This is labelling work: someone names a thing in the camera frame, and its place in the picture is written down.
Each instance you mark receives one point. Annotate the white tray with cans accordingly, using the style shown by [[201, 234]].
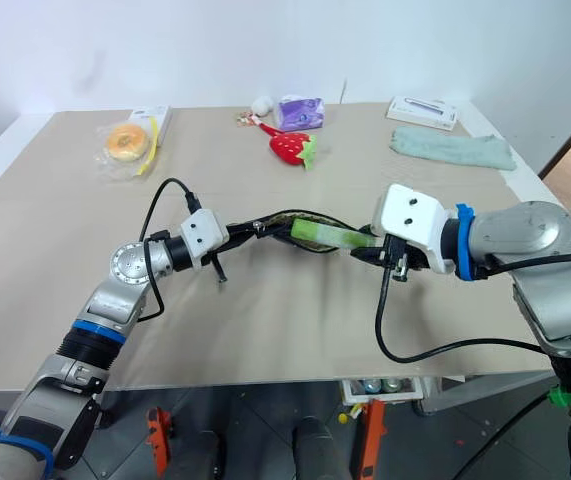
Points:
[[352, 395]]

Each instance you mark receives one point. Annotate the dark rounded shape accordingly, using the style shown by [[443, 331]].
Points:
[[314, 450]]

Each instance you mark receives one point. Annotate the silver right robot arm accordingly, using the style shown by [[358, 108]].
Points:
[[540, 270]]

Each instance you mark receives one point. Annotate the bagel in clear plastic bag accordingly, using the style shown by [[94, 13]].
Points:
[[125, 142]]

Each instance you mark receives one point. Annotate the green highlighter pen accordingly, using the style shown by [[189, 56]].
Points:
[[330, 234]]

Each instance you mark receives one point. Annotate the red strawberry plush toy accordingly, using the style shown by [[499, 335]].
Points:
[[289, 149]]

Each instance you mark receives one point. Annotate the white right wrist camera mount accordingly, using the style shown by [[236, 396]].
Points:
[[415, 220]]

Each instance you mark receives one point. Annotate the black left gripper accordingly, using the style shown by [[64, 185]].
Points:
[[225, 242]]

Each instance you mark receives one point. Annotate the blue tie on right arm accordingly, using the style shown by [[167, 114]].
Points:
[[465, 240]]

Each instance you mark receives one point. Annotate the orange clamp stand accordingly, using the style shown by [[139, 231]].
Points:
[[374, 440], [159, 440]]

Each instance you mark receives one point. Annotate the white box with pen print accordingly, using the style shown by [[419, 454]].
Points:
[[422, 114]]

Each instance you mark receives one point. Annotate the black white grid pencil case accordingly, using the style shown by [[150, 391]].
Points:
[[315, 220]]

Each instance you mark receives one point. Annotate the white flat carton box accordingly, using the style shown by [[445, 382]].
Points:
[[162, 117]]

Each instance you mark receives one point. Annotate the purple tissue pack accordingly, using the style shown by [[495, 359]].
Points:
[[301, 114]]

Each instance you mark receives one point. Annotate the light green towel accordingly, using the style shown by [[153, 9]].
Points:
[[450, 150]]

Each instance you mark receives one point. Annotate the grey table frame bar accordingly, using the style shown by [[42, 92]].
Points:
[[485, 390]]

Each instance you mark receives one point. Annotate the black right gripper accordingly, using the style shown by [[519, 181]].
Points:
[[412, 255]]

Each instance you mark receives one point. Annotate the white fluffy ball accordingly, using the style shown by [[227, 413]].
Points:
[[262, 105]]

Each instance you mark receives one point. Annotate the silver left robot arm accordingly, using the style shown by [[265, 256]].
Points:
[[110, 300]]

